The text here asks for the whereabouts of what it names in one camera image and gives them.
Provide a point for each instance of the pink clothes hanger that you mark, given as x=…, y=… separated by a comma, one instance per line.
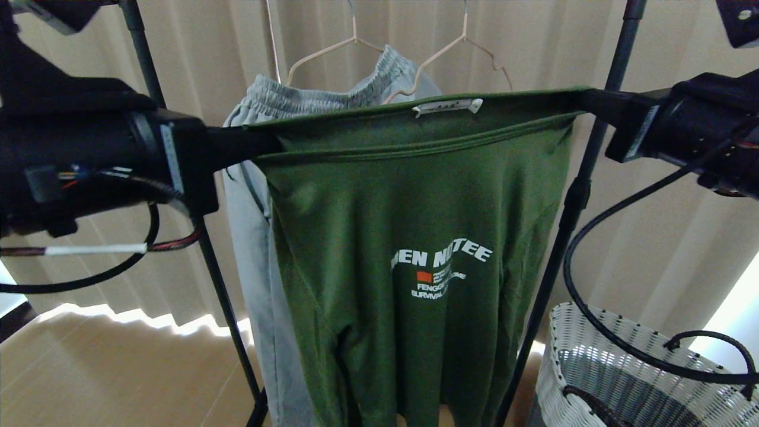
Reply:
x=354, y=29
x=464, y=26

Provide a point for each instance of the white laundry basket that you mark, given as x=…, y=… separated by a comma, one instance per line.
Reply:
x=593, y=332

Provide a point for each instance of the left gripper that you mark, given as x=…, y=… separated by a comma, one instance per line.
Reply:
x=89, y=160

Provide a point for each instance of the black clothes rack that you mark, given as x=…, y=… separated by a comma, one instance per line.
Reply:
x=219, y=284

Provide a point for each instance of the pale grey shorts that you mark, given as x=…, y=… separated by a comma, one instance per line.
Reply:
x=249, y=249

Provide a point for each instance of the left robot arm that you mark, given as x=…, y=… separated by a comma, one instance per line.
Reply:
x=35, y=77

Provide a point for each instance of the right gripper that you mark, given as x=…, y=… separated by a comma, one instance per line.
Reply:
x=682, y=130

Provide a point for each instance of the green garment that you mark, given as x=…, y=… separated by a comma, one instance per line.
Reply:
x=415, y=196

